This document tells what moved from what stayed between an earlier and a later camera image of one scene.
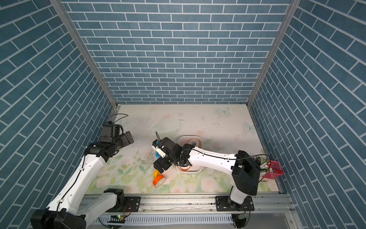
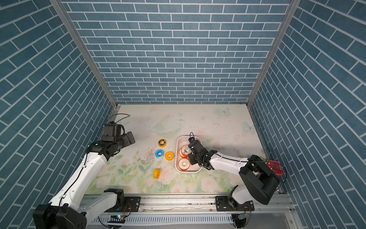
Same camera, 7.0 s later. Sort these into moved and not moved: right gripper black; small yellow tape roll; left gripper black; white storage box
Moved: right gripper black
Not moved: small yellow tape roll; white storage box; left gripper black
